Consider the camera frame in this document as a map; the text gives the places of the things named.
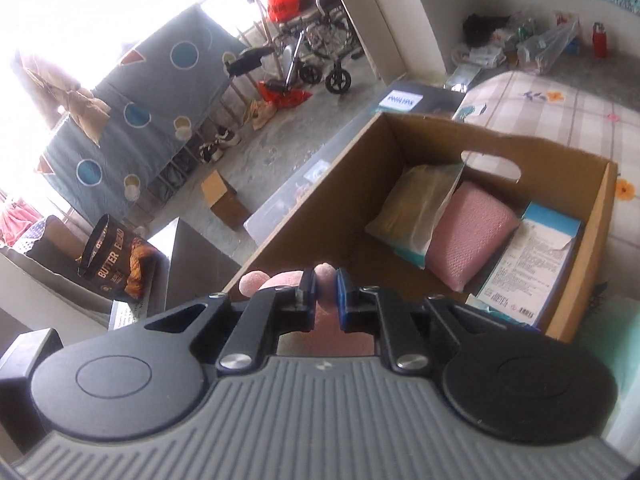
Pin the pink plush doll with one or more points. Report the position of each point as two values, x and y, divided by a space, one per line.
326 285

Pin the brown cardboard box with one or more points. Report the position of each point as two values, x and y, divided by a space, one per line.
325 200

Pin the tan slipper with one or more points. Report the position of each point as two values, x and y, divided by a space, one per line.
261 115

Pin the wheelchair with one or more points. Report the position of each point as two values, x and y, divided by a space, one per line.
337 81

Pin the black white sneaker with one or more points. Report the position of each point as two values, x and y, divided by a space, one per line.
210 151
227 137

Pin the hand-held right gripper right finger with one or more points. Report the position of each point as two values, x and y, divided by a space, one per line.
343 300

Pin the clear plastic bag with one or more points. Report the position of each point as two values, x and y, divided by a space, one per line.
547 47

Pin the black orange snack bag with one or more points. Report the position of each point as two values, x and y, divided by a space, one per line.
112 260

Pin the pale yellow tissue pack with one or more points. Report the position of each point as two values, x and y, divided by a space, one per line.
410 210

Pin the small red plastic bag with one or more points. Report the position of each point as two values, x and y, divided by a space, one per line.
290 96

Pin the small cardboard box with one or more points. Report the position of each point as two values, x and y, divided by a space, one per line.
225 202

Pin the red thermos bottle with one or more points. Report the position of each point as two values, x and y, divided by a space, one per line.
601 40

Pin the clear plastic storage box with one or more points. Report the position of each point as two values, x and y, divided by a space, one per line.
285 205

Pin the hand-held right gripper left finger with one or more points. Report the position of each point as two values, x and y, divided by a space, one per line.
312 287

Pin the pink knitted sponge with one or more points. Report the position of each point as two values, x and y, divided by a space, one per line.
470 235

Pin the dark grey cabinet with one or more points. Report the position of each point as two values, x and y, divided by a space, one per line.
200 260

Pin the dark box with blue label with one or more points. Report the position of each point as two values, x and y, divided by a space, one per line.
425 102

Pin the grey quilt with circles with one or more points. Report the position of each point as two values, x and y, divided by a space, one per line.
150 85

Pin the tan hanging cloth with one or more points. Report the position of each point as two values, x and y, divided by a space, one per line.
80 110

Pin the light blue paper box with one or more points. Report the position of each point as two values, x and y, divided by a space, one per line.
525 270

